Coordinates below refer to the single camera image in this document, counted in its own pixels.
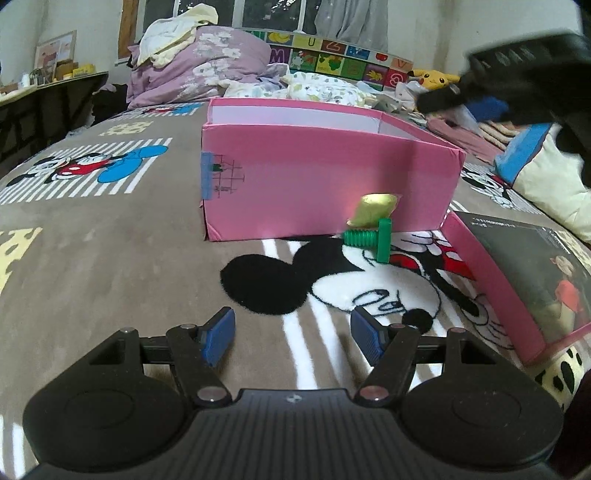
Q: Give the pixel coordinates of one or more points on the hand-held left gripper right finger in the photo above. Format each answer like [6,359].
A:
[365,333]

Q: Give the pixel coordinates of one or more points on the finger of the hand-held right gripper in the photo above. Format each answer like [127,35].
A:
[441,98]

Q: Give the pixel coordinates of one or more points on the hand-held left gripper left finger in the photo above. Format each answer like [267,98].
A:
[220,333]

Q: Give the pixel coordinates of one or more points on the green plastic bolt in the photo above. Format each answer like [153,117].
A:
[369,239]

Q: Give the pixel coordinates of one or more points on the yellow-green snack packet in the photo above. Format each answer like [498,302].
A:
[374,208]

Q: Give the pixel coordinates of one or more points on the pink cardboard box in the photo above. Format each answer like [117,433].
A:
[323,175]

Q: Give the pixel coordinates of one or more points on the yellow plush toy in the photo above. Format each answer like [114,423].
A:
[434,78]

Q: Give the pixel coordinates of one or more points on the pink folded cloth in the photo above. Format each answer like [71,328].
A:
[466,134]

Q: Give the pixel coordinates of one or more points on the blue cloth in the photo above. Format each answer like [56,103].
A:
[489,110]

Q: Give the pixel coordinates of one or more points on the blue and cream pillow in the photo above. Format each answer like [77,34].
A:
[549,175]

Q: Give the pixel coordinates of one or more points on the colourful alphabet foam panel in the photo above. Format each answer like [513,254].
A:
[332,57]

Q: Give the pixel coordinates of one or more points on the grey curtain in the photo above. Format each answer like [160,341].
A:
[351,21]

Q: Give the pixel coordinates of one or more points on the white floral bedding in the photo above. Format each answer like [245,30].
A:
[318,87]

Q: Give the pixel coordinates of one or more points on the cartoon mouse printed blanket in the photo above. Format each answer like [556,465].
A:
[115,258]

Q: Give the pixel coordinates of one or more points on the pink box lid dark print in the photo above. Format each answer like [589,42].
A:
[521,272]

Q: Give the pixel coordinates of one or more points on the purple floral quilt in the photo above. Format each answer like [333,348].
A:
[203,64]

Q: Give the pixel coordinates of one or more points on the cream crumpled cloth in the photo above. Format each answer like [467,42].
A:
[171,34]

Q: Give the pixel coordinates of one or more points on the dark side desk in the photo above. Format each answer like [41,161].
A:
[41,106]

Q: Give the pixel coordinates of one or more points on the yellow box on desk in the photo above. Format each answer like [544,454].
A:
[81,70]

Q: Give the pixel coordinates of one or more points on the wooden board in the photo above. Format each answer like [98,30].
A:
[128,30]

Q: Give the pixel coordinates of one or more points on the framed picture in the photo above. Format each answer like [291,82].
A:
[55,53]

